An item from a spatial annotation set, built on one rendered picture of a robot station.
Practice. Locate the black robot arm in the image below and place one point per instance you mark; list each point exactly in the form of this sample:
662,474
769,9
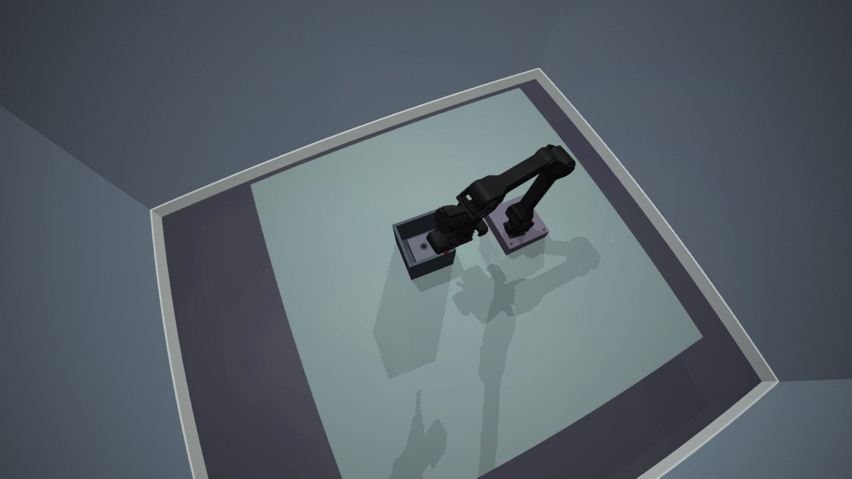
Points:
550,163

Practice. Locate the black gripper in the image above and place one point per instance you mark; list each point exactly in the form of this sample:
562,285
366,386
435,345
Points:
443,242

